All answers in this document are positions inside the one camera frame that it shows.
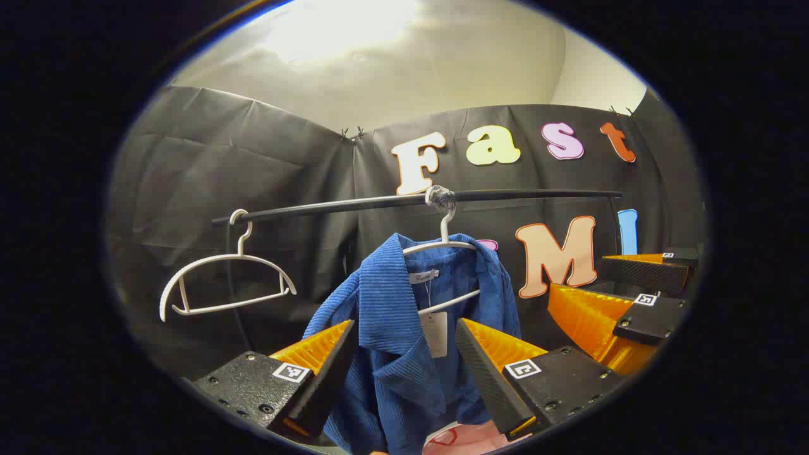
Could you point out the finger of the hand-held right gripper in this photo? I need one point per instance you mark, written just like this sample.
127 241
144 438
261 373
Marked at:
651 319
644 275

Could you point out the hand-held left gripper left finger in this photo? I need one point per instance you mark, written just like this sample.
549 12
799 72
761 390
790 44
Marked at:
325 385

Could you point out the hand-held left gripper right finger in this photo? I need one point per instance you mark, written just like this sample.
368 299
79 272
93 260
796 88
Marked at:
486 379

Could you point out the pink laundry hamper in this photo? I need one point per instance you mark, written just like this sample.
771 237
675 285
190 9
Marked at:
471 439

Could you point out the white empty clothes hanger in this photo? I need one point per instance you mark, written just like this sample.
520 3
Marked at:
246 255

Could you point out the white taped clothes hanger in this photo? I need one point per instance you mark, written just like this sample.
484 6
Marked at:
445 230

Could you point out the black clothes rack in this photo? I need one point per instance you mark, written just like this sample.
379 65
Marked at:
347 205

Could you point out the grey tape wrap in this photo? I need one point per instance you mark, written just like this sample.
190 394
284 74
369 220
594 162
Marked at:
441 198

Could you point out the black backdrop cloth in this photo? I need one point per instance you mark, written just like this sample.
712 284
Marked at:
253 158

